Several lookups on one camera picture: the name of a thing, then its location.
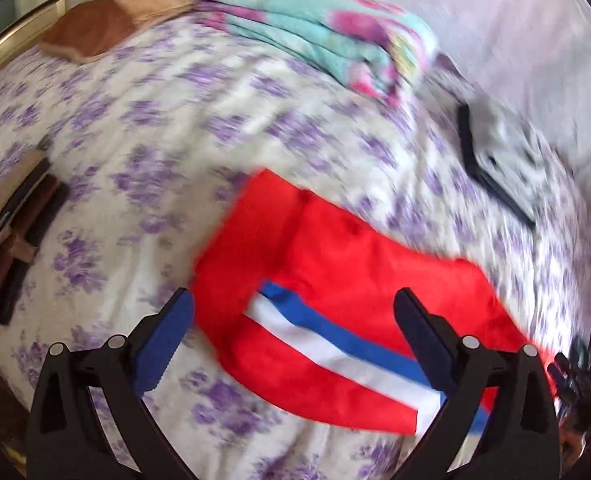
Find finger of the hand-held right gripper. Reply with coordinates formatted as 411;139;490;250
547;352;577;403

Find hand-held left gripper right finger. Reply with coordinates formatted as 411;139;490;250
392;287;563;480

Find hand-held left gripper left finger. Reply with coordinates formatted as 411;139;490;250
25;287;197;480

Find red pants with blue stripe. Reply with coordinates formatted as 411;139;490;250
190;169;559;438

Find folded dark garment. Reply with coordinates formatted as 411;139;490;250
456;104;536;233

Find wooden furniture piece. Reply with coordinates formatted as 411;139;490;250
0;147;71;326

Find folded grey garment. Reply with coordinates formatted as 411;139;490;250
468;102;556;216

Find purple floral bedspread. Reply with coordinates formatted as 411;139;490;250
0;10;591;480

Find brown pillow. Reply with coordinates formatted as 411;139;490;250
38;0;261;65

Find folded teal floral blanket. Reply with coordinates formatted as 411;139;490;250
195;0;439;106

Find gold frame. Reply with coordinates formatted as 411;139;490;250
0;0;71;91

